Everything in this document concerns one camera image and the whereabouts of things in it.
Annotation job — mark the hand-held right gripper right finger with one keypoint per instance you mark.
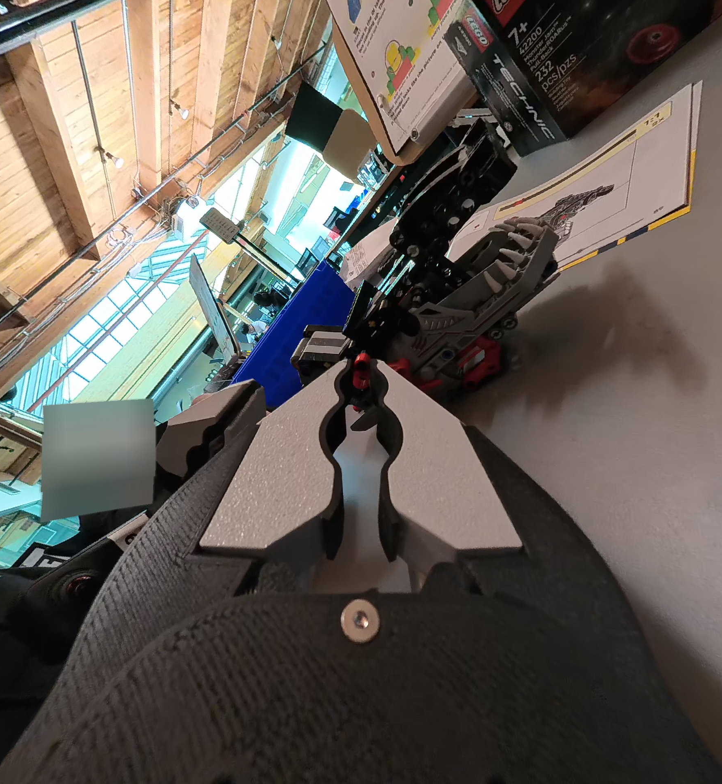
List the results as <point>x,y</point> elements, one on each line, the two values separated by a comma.
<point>452,490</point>

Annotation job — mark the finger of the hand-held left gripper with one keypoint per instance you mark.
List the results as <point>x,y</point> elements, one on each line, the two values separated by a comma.
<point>180,450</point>
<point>238,407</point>

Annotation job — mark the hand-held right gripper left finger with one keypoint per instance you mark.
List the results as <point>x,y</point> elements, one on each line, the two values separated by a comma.
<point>269,484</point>

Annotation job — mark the small red brick pin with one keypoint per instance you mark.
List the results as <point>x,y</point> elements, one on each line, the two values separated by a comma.
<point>362,370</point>

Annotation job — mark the grey red toy brick truck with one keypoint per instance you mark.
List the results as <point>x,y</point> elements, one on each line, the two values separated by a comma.
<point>495,288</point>

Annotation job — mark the grey tilted board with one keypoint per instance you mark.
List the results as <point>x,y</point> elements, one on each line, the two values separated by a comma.
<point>211,300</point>

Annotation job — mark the blue storage bin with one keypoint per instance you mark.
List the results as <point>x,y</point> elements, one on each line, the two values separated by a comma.
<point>299,306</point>

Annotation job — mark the panel light on stand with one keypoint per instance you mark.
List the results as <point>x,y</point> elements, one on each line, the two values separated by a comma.
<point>219,225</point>

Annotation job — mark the black tan hanging panel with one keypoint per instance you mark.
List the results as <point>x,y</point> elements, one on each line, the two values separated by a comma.
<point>312,116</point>

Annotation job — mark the toy instruction booklet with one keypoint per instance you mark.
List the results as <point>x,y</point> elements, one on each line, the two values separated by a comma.
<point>630,171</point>

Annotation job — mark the black stand pole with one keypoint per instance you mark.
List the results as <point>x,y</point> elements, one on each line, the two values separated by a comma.
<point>30,34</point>

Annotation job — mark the black toy set box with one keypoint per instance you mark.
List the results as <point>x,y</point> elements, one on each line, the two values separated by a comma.
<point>581,73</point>

